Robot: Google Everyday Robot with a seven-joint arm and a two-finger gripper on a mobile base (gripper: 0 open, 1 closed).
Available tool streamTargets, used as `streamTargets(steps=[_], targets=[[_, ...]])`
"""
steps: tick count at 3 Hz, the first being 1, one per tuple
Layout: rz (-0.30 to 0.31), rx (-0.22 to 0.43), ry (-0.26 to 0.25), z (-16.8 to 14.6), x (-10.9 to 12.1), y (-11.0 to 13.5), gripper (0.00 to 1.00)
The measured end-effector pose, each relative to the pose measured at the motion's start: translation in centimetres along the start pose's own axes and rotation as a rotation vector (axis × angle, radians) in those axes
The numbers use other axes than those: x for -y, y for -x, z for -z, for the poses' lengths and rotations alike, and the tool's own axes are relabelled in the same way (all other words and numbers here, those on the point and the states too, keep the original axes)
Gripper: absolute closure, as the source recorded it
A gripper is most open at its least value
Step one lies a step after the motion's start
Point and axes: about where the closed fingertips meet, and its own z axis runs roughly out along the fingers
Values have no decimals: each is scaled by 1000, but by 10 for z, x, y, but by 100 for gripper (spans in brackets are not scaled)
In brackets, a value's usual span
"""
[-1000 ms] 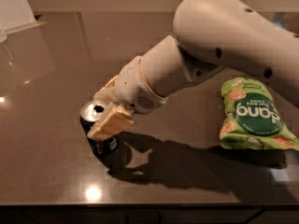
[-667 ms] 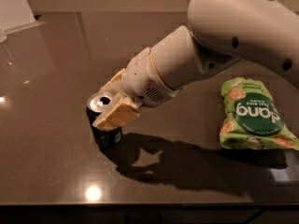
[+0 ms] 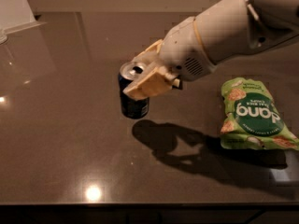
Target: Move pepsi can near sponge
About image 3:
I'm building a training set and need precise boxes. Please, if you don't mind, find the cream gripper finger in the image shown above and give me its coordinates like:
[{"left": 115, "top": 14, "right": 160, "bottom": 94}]
[
  {"left": 132, "top": 39, "right": 163, "bottom": 65},
  {"left": 135, "top": 63, "right": 178, "bottom": 98}
]

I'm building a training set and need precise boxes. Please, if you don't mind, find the dark blue pepsi can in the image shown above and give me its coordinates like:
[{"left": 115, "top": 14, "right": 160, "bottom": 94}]
[{"left": 118, "top": 62, "right": 150, "bottom": 119}]

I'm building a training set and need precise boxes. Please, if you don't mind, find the green dang chips bag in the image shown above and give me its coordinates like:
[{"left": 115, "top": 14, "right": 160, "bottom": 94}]
[{"left": 221, "top": 77, "right": 299, "bottom": 151}]

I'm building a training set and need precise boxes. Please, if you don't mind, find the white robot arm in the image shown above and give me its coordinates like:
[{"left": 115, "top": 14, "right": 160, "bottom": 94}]
[{"left": 124, "top": 0, "right": 299, "bottom": 100}]

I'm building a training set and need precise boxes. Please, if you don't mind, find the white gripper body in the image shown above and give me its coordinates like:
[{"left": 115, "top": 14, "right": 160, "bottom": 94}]
[{"left": 159, "top": 17, "right": 216, "bottom": 81}]

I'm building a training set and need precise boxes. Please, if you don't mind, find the yellow sponge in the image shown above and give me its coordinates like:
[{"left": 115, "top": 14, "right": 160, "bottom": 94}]
[{"left": 173, "top": 78, "right": 183, "bottom": 90}]

